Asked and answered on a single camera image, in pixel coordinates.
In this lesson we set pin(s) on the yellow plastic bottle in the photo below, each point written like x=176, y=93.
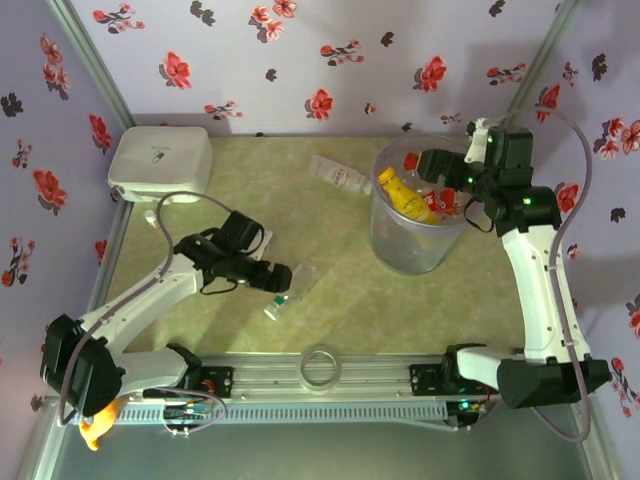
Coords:
x=407, y=197

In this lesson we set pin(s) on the translucent grey plastic bin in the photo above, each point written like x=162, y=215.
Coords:
x=410, y=250

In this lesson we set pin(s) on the clear water bottle white cap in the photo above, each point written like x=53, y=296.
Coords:
x=337, y=174

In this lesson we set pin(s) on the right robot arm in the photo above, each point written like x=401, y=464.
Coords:
x=540, y=290

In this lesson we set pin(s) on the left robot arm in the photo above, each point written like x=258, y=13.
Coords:
x=145, y=300

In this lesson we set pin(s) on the small white plastic piece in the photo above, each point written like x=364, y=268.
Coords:
x=149, y=217

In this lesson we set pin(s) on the clear tape roll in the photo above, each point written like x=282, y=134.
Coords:
x=320, y=385

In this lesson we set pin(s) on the white plastic case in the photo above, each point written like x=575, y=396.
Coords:
x=160, y=160

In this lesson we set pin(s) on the black controller box green light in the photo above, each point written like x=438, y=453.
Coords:
x=465, y=407

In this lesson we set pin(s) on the orange plush toy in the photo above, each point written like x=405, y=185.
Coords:
x=95, y=430

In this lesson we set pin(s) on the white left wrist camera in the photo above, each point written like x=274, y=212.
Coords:
x=265, y=240

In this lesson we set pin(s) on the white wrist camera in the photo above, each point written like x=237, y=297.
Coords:
x=479, y=142
x=265, y=240

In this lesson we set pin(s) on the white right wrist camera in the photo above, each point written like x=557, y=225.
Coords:
x=479, y=142

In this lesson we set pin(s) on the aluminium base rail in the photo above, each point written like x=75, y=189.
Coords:
x=270, y=375

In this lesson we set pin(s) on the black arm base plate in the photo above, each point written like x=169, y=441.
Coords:
x=220, y=380
x=422, y=380

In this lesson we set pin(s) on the aluminium frame post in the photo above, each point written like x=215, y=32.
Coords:
x=539, y=60
x=93, y=60

